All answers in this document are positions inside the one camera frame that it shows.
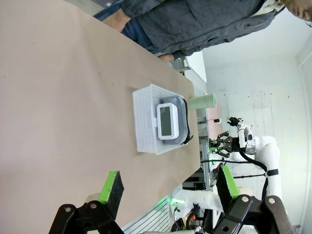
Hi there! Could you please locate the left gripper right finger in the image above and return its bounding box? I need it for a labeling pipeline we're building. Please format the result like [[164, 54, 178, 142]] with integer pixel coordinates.
[[211, 165, 297, 234]]

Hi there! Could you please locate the pale green cup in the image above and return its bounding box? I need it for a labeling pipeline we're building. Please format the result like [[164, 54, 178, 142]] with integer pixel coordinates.
[[189, 94, 217, 110]]

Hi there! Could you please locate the translucent white plastic basket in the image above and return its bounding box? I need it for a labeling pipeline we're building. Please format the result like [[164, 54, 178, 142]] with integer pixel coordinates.
[[133, 83, 188, 156]]

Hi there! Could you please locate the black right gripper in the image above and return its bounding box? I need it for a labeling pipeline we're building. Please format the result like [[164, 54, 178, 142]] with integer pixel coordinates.
[[210, 131, 241, 159]]

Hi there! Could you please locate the aluminium profile frame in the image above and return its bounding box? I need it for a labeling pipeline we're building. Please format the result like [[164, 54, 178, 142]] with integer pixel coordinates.
[[197, 136, 221, 187]]

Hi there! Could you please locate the person's left hand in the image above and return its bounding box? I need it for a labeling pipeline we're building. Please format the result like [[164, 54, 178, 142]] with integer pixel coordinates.
[[157, 54, 175, 63]]

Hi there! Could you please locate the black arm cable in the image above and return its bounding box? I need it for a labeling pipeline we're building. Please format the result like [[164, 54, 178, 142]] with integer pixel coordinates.
[[240, 151, 273, 198]]

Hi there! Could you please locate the person in dark jacket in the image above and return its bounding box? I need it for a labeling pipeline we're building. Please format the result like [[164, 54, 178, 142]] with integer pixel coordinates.
[[94, 0, 312, 63]]

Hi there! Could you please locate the grey ribbed metal base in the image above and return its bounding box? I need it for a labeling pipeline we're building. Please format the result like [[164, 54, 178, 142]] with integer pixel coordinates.
[[121, 195, 176, 234]]

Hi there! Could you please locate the person's left forearm grey sleeve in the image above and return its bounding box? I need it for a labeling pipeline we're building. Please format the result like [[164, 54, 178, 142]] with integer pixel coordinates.
[[170, 43, 195, 60]]

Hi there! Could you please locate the white desk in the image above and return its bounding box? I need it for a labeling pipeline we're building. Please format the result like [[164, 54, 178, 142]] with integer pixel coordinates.
[[168, 51, 208, 83]]

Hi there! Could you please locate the grey CAMPUS pencil case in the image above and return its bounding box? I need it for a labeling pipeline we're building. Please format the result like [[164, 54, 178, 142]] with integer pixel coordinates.
[[159, 96, 195, 146]]

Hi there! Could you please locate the person's right hand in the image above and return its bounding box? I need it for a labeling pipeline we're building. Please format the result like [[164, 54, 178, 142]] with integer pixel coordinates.
[[103, 11, 132, 34]]

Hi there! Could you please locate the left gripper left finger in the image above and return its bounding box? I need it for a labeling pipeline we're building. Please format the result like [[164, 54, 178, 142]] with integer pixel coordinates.
[[48, 170, 126, 234]]

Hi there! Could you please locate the white digital clock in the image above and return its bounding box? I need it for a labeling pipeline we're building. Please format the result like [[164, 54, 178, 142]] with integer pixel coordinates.
[[153, 103, 181, 141]]

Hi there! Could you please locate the pink topped side table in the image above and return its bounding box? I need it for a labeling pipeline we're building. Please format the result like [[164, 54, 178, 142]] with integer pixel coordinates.
[[206, 102, 223, 140]]

